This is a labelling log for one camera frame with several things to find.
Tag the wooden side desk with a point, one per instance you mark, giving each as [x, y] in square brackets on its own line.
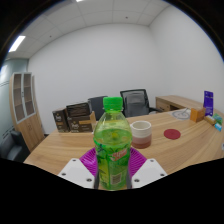
[176, 101]

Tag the white sheet with circle print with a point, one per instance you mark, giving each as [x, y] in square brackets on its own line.
[181, 114]

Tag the black office chair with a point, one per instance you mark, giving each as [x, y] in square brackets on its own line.
[96, 106]

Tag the green drink bottle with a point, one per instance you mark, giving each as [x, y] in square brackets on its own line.
[112, 143]

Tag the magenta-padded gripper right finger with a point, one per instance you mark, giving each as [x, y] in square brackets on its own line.
[148, 171]

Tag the grey-backed office chair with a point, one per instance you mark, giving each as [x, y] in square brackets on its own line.
[136, 103]

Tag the orange-brown box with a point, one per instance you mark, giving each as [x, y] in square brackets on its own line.
[198, 114]

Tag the large dark brown carton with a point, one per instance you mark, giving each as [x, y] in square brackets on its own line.
[80, 118]

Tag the black armchair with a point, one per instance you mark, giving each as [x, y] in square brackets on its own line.
[11, 148]

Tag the white and brown mug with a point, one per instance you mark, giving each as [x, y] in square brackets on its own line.
[141, 135]

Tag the purple standing card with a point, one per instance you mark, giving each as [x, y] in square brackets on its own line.
[208, 103]

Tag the small blue box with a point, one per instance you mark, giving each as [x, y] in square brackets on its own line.
[218, 127]

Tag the small dark brown box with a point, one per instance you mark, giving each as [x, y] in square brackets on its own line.
[60, 120]

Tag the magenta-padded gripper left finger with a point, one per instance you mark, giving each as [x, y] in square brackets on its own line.
[76, 171]

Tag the wooden shelf cabinet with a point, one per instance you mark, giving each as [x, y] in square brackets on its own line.
[31, 130]

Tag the flat round red coaster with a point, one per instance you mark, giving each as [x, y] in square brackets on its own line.
[172, 134]

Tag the ceiling light strip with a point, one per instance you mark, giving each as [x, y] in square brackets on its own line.
[16, 43]

